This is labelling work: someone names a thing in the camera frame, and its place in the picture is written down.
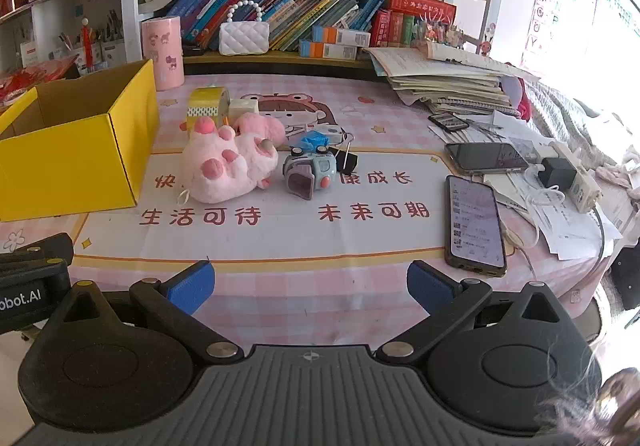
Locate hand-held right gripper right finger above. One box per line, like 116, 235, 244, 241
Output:
375, 260, 585, 363

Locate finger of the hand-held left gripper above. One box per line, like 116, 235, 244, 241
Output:
0, 233, 75, 277

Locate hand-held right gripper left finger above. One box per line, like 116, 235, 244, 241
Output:
47, 260, 246, 366

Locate yellow cardboard box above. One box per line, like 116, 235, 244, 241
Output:
0, 59, 161, 223

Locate pink plush paw toy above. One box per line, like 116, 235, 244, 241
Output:
181, 116, 278, 203

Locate black binder clip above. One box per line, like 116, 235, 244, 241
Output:
336, 133, 360, 173

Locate pink fluffy pompom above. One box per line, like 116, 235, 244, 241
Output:
235, 112, 287, 147

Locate blue plastic packet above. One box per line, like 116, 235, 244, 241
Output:
298, 132, 328, 152

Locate cream rectangular eraser block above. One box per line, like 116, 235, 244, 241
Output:
227, 98, 260, 124

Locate yellow tape roll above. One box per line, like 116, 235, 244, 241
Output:
186, 86, 231, 127

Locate smartphone with lit screen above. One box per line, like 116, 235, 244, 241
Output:
444, 174, 508, 278

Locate pink printed desk mat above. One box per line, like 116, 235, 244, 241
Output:
0, 74, 616, 357

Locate smartphone with dark screen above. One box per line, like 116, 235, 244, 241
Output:
444, 141, 531, 175

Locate loose printed papers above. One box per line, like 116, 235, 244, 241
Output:
470, 109, 616, 259

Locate small black calculator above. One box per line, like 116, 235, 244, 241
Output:
427, 112, 470, 133

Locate pile of red packets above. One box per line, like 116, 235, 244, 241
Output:
0, 59, 81, 104

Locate white power strip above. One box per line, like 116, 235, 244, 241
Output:
547, 141, 603, 213

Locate fluffy grey fur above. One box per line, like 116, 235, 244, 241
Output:
542, 341, 640, 446

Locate white box with red label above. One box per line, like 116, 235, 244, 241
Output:
20, 41, 41, 70

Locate stack of papers and workbooks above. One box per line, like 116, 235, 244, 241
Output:
367, 42, 541, 116

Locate red hanging ornament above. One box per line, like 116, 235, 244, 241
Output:
80, 16, 96, 67

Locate grey knitted cloth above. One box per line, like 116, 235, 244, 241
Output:
520, 76, 640, 177

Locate pen holder boxes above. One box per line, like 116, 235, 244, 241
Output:
57, 11, 126, 72

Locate pink cartoon cylinder container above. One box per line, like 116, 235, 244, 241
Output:
141, 16, 185, 91

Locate colourful figurine cluster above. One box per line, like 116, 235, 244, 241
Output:
412, 16, 468, 50

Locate orange white carton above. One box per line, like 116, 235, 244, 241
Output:
312, 25, 372, 47
299, 39, 359, 61

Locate red dictionary stack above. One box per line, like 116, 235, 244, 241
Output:
372, 0, 458, 47

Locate row of leaning colourful books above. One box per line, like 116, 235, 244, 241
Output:
165, 0, 386, 52

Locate white quilted pearl-handle handbag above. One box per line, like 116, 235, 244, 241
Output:
219, 0, 271, 55

